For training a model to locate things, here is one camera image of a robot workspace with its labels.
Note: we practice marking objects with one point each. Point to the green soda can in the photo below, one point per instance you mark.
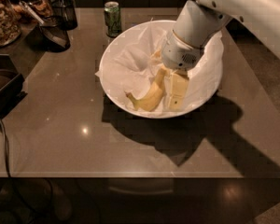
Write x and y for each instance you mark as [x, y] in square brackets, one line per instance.
[112, 18]

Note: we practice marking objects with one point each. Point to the black mesh cup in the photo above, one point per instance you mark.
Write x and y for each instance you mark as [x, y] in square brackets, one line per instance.
[65, 10]

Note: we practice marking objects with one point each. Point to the yellow banana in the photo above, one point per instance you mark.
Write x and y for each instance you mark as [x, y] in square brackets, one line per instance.
[154, 95]

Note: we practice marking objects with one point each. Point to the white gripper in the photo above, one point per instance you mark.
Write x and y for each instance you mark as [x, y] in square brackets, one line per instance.
[178, 54]

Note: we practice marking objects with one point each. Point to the glass jar of snacks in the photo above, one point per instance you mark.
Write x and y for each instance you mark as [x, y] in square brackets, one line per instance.
[42, 8]

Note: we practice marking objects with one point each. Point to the white paper liner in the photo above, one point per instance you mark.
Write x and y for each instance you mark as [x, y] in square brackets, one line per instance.
[130, 56]

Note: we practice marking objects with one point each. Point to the white bowl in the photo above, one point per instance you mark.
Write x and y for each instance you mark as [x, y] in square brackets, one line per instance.
[115, 87]

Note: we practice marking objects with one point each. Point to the glass jar of nuts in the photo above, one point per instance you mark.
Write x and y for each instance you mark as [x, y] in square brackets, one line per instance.
[10, 29]

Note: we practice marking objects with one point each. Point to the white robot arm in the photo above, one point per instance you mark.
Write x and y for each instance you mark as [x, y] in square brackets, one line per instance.
[199, 20]

